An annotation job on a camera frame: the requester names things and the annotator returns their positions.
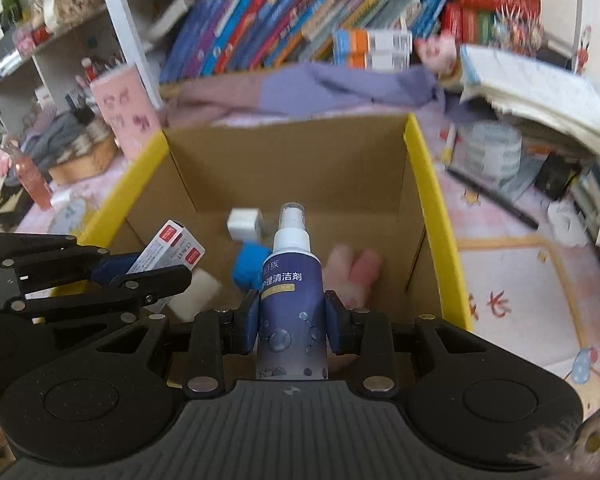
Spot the stack of printed papers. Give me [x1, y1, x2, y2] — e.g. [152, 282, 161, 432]
[457, 44, 600, 161]

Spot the yellow cardboard box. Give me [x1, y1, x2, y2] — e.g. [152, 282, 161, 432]
[77, 112, 474, 386]

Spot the red and white small carton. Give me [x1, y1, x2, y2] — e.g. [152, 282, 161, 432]
[127, 220, 207, 311]

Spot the pink pig plush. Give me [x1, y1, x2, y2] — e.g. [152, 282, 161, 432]
[414, 30, 462, 77]

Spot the black pen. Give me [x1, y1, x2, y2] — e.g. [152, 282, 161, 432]
[446, 166, 540, 231]

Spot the row of colourful books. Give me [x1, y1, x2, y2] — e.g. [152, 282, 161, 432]
[159, 0, 453, 83]

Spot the blue spray bottle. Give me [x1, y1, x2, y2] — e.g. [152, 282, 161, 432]
[256, 202, 329, 381]

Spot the purple and mauve cloth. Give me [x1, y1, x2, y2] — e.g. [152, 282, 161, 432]
[162, 62, 461, 126]

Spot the pink plush bunny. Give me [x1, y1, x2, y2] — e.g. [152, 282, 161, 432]
[321, 245, 384, 311]

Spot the small black box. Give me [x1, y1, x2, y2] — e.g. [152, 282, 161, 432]
[536, 152, 581, 198]

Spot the white flower shaped paper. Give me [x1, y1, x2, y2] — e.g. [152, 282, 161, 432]
[547, 201, 593, 247]

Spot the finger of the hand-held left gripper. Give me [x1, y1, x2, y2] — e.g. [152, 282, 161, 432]
[4, 264, 193, 325]
[0, 232, 142, 294]

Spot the white foam block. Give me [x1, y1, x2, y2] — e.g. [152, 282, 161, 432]
[172, 267, 224, 321]

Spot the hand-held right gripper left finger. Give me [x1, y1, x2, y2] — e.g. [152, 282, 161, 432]
[92, 291, 262, 401]

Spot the white cube charger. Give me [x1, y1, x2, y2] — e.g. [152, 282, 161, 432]
[227, 207, 263, 241]

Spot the grey fluffy fur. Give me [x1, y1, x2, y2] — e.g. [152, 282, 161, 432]
[507, 407, 600, 480]

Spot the blue soft ball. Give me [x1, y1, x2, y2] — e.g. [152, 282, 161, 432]
[234, 241, 273, 291]

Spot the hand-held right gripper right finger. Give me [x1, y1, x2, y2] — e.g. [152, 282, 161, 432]
[325, 291, 486, 395]

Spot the grey cloth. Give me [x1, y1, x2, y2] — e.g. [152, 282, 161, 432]
[17, 110, 88, 161]

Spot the pink glass bottle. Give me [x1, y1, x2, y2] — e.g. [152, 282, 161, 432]
[7, 142, 53, 211]

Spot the yellow capped marker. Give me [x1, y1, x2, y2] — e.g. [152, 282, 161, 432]
[442, 124, 457, 166]

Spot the grey blue plastic pouch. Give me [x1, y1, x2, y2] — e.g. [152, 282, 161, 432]
[495, 152, 543, 201]

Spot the orange and white carton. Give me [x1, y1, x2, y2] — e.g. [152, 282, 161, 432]
[335, 50, 411, 70]
[332, 29, 413, 53]

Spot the wooden chessboard box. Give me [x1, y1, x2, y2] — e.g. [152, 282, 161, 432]
[47, 120, 118, 186]

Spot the pink cylindrical container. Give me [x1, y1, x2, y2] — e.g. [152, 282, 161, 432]
[90, 65, 162, 158]

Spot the clear tape roll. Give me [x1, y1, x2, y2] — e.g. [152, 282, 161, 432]
[462, 121, 523, 181]

